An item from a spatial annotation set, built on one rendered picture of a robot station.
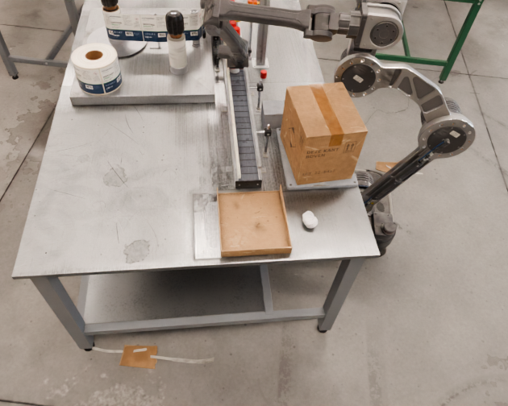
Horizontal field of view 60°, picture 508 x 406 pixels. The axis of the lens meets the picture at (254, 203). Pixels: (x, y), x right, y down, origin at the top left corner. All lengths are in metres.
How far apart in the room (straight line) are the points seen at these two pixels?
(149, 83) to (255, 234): 0.97
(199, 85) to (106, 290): 1.10
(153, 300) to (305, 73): 1.39
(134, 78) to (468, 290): 2.15
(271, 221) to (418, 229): 1.44
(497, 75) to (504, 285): 2.16
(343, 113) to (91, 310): 1.46
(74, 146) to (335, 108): 1.12
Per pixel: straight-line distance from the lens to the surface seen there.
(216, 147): 1.98
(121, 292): 2.30
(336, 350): 2.43
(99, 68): 2.15
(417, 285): 2.73
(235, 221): 1.71
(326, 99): 1.82
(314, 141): 1.66
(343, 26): 1.59
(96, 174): 1.94
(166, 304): 2.23
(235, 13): 1.59
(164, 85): 2.24
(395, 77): 1.97
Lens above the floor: 2.22
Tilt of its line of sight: 52 degrees down
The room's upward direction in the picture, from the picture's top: 5 degrees clockwise
